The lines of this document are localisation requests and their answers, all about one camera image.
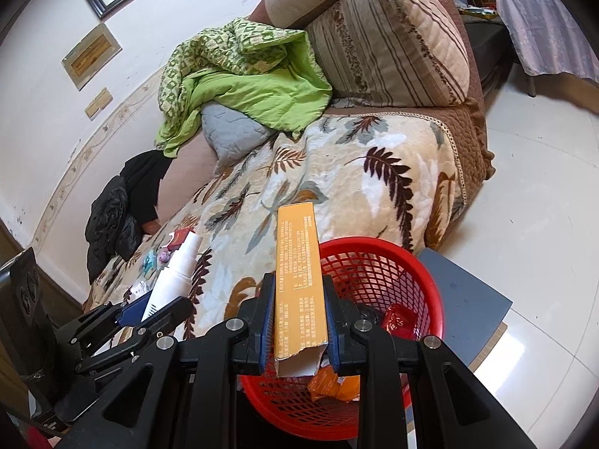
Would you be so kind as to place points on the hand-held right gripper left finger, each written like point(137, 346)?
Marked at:
point(267, 322)

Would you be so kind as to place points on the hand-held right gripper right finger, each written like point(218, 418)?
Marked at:
point(333, 336)

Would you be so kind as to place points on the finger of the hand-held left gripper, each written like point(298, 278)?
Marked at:
point(159, 320)
point(93, 320)

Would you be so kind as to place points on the white plastic bottle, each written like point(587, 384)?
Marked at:
point(175, 276)

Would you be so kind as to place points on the orange snack packet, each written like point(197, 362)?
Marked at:
point(334, 386)

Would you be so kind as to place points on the yellow cardboard box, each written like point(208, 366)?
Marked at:
point(299, 280)

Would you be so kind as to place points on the red plastic basket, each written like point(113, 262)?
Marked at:
point(374, 266)

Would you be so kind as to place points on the small teal packet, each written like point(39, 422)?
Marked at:
point(149, 262)

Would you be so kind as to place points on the small pink wrapper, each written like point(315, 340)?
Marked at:
point(164, 256)

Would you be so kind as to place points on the glossy red packet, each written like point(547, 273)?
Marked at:
point(397, 322)

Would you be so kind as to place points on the red cardboard box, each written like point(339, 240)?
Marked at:
point(182, 239)

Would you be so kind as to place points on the black puffer jacket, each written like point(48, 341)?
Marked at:
point(107, 224)

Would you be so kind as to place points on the grey blue stool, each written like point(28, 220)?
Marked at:
point(468, 299)

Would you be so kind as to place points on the black cloth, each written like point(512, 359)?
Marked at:
point(145, 177)

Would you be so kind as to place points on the leaf printed blanket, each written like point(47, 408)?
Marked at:
point(327, 173)

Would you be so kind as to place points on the grey quilted pillow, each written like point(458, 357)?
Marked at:
point(229, 131)

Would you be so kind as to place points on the green patterned quilt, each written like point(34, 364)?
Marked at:
point(234, 98)

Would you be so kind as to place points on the brown fabric sofa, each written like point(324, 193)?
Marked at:
point(472, 149)

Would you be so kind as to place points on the striped beige sofa cushion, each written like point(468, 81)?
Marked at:
point(388, 42)

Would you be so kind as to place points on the black low cabinet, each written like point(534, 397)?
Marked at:
point(486, 44)

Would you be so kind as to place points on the lilac tablecloth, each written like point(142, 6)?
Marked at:
point(547, 28)

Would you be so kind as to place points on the beige wall switch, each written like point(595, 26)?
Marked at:
point(92, 110)
point(105, 96)

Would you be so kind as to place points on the beige wall plaque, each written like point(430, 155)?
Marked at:
point(91, 54)

